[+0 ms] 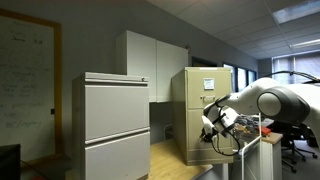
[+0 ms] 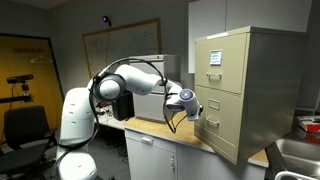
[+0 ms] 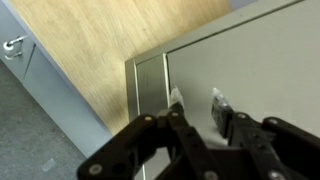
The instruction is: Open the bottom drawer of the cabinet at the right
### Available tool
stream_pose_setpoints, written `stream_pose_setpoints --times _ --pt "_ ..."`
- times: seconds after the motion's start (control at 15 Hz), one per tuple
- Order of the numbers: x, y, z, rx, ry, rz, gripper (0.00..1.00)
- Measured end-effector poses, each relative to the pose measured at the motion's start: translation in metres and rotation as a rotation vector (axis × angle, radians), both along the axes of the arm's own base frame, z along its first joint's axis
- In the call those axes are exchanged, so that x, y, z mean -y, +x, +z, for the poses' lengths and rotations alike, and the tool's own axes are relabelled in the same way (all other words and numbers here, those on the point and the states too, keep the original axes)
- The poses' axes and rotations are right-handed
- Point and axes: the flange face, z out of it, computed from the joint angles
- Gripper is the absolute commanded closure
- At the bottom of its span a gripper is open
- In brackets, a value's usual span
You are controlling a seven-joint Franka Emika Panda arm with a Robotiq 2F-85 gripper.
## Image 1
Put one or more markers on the cluttered work desk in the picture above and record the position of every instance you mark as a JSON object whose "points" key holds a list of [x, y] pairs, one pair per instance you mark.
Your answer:
{"points": [[271, 156]]}

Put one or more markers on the dark door frame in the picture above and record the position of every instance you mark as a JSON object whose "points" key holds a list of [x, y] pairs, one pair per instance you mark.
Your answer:
{"points": [[203, 61]]}

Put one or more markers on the black wall switch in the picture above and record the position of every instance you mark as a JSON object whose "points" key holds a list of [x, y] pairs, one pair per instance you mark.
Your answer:
{"points": [[52, 111]]}

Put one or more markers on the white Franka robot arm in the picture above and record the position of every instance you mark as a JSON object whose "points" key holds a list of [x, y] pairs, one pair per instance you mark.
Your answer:
{"points": [[286, 100]]}

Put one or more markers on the dark framed window row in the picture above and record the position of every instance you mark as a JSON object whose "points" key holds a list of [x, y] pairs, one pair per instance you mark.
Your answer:
{"points": [[241, 78]]}

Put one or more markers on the black office chair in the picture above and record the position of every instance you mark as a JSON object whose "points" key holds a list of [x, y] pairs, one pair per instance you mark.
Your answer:
{"points": [[296, 153]]}

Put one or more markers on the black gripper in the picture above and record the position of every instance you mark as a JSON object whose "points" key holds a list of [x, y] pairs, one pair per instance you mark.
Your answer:
{"points": [[207, 125]]}

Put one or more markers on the whiteboard with wooden frame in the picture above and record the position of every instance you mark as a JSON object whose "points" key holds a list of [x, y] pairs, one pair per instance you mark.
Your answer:
{"points": [[26, 86]]}

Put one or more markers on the grey cabinet drawer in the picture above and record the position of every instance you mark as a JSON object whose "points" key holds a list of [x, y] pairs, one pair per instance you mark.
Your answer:
{"points": [[116, 160], [116, 111]]}

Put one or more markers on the black box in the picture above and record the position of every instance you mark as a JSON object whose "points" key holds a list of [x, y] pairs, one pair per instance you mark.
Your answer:
{"points": [[9, 161]]}

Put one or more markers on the white wall cabinet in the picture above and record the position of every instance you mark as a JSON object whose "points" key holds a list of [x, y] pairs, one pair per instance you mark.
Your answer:
{"points": [[146, 63]]}

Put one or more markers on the red box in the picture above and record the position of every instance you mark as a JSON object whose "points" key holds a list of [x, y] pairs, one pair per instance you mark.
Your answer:
{"points": [[265, 131]]}

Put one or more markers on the window with blinds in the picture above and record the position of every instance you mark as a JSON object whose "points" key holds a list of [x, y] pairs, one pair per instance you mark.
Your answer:
{"points": [[283, 68]]}

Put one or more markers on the white paper label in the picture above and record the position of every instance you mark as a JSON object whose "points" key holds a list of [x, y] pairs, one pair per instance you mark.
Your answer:
{"points": [[208, 83]]}

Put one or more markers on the large ceiling light panel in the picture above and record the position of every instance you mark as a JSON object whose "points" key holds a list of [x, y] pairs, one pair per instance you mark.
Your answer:
{"points": [[296, 10]]}

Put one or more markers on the grey metal filing cabinet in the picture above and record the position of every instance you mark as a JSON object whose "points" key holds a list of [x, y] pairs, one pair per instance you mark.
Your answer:
{"points": [[77, 133]]}

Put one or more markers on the narrow ceiling light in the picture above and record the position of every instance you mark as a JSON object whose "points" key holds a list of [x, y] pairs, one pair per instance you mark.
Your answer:
{"points": [[305, 43]]}

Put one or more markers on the white tube frame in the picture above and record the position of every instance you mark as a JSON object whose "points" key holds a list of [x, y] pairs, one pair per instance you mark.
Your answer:
{"points": [[250, 146]]}

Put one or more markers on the beige drawer with paper label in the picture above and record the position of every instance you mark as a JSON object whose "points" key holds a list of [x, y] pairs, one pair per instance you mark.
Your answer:
{"points": [[195, 90]]}

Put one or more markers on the beige metal filing cabinet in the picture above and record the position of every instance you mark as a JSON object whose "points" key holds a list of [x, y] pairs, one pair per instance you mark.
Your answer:
{"points": [[179, 116]]}

